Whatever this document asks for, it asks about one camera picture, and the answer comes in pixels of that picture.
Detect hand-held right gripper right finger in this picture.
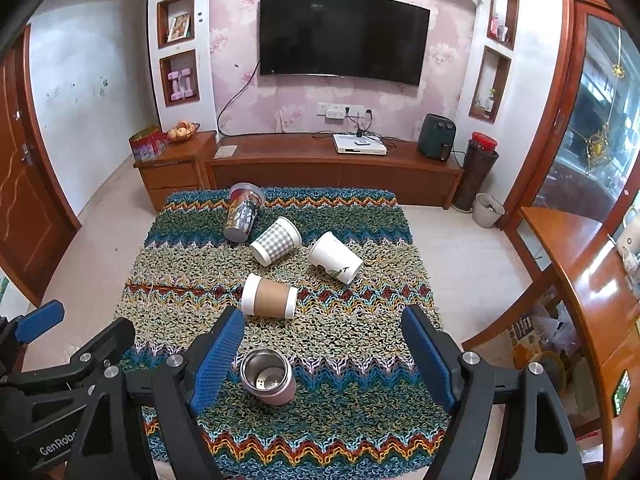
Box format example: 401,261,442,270
402,305,586,480

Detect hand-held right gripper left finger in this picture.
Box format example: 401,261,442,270
65,306,246,480

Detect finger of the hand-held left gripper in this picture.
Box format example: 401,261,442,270
20,317,136,387
0,300,66,376

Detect pink steel cup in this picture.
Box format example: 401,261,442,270
240,349,297,407

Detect white cup with brown sleeve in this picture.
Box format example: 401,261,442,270
241,273,298,320

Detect grey checked paper cup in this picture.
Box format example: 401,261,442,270
249,217,302,267

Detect white paper cup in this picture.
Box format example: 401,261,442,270
307,231,364,284

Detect tall dark printed cup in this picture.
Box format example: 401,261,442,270
223,183,265,244

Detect colourful knitted table cloth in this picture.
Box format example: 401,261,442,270
114,186,451,480

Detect plastic bags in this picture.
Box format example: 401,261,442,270
510,300,601,411

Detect brown wooden door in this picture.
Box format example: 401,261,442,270
0,40,81,306

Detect white waste bin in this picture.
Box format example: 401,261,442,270
472,193,506,229

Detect small wooden drawer cabinet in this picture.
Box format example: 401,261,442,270
133,130,218,212

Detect glossy wooden counter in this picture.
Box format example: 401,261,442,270
462,206,640,480

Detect tall dark bin red lid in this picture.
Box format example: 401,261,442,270
452,132,500,212

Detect red tin box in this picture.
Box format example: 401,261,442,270
129,126,169,162

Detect long wooden television cabinet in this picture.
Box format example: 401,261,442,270
202,132,466,211

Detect bowl of fruit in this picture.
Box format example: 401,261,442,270
166,120,201,144

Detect dark green air fryer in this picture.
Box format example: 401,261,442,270
417,114,457,162

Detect white set-top box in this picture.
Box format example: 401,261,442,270
333,133,388,157

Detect white appliance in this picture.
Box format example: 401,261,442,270
614,232,640,268

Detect wooden framed glass door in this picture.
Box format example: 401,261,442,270
502,0,640,281

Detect gold hanging ornament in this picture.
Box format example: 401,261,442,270
585,125,613,161

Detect framed picture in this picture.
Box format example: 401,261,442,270
167,12,192,42

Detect white niche shelf column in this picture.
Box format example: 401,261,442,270
147,0,218,133
467,0,521,126

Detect black flat television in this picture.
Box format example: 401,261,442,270
258,0,431,87

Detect black television cable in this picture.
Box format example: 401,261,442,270
216,60,261,136

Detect white wall sockets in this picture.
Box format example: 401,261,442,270
320,102,366,122

